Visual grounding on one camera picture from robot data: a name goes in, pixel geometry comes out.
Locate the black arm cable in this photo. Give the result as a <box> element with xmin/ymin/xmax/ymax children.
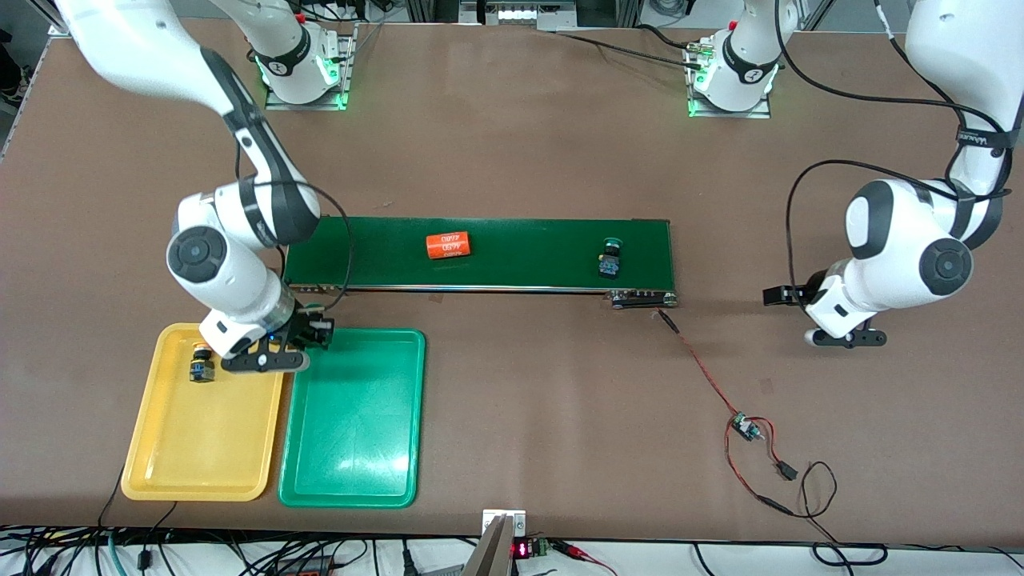
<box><xmin>780</xmin><ymin>0</ymin><xmax>1009</xmax><ymax>293</ymax></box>
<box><xmin>236</xmin><ymin>132</ymin><xmax>354</xmax><ymax>313</ymax></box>

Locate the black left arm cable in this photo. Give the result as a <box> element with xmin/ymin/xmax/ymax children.
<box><xmin>780</xmin><ymin>0</ymin><xmax>1009</xmax><ymax>293</ymax></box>

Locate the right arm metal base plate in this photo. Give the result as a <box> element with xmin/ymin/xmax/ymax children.
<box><xmin>264</xmin><ymin>22</ymin><xmax>357</xmax><ymax>111</ymax></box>

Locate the green conveyor belt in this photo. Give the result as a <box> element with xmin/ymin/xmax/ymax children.
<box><xmin>282</xmin><ymin>214</ymin><xmax>679</xmax><ymax>310</ymax></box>

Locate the white lit panel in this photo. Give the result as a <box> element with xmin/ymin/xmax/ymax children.
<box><xmin>478</xmin><ymin>4</ymin><xmax>578</xmax><ymax>25</ymax></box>

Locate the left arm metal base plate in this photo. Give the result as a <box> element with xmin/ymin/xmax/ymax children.
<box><xmin>686</xmin><ymin>38</ymin><xmax>774</xmax><ymax>120</ymax></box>

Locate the green push button switch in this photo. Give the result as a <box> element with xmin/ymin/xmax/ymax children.
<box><xmin>597</xmin><ymin>236</ymin><xmax>626</xmax><ymax>279</ymax></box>

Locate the red-black wire harness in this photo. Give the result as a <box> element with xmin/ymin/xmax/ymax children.
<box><xmin>656</xmin><ymin>309</ymin><xmax>799</xmax><ymax>517</ymax></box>

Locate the black cable on table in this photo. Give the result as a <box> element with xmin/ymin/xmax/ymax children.
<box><xmin>554</xmin><ymin>24</ymin><xmax>709</xmax><ymax>71</ymax></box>

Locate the green plastic tray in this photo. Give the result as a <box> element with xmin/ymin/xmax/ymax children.
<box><xmin>278</xmin><ymin>327</ymin><xmax>427</xmax><ymax>510</ymax></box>

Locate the yellow plastic tray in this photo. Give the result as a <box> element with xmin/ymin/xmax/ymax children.
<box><xmin>120</xmin><ymin>322</ymin><xmax>290</xmax><ymax>503</ymax></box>

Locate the aluminium frame post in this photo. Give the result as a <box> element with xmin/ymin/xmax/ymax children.
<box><xmin>44</xmin><ymin>0</ymin><xmax>79</xmax><ymax>38</ymax></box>

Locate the red clip lead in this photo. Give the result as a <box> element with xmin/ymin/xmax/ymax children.
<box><xmin>554</xmin><ymin>541</ymin><xmax>618</xmax><ymax>576</ymax></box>

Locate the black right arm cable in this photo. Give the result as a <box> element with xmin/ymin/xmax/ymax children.
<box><xmin>236</xmin><ymin>132</ymin><xmax>354</xmax><ymax>313</ymax></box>

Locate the thin black cable loop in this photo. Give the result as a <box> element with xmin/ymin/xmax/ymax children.
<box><xmin>752</xmin><ymin>462</ymin><xmax>889</xmax><ymax>567</ymax></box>

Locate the grey metal bracket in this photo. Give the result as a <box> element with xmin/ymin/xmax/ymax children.
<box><xmin>462</xmin><ymin>509</ymin><xmax>529</xmax><ymax>576</ymax></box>

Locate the orange cylinder with 4680 print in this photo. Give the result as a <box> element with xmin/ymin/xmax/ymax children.
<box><xmin>425</xmin><ymin>232</ymin><xmax>472</xmax><ymax>261</ymax></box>

